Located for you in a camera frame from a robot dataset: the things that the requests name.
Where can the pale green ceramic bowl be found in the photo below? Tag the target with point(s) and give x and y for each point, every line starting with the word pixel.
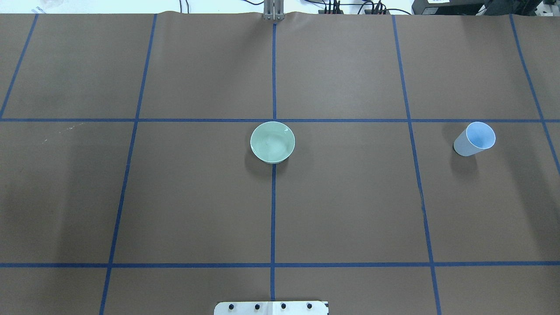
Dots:
pixel 272 142

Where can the light blue plastic cup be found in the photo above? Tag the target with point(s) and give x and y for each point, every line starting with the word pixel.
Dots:
pixel 475 138

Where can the black rectangular box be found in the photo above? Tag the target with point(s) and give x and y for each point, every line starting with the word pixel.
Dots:
pixel 447 7

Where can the aluminium frame post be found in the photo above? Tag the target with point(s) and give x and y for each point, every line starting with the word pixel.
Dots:
pixel 273 10

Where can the white pedestal column base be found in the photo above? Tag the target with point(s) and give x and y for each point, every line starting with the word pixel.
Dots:
pixel 272 308

